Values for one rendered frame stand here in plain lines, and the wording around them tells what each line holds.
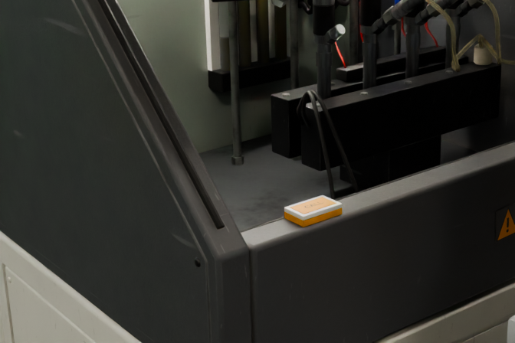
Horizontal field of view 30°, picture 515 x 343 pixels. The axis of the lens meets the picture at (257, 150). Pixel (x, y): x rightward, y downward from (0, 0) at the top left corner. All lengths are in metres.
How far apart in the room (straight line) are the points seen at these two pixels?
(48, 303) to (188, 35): 0.45
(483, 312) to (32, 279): 0.57
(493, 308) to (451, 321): 0.07
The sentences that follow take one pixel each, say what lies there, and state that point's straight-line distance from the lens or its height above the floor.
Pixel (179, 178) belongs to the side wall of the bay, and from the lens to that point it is 0.90.
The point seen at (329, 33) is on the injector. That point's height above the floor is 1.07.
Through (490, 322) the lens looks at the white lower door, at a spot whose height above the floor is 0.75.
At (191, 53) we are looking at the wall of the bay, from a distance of 1.45.
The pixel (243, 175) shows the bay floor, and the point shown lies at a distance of 1.40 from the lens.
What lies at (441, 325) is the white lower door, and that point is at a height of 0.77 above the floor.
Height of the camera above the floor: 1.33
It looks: 19 degrees down
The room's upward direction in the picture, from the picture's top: 2 degrees counter-clockwise
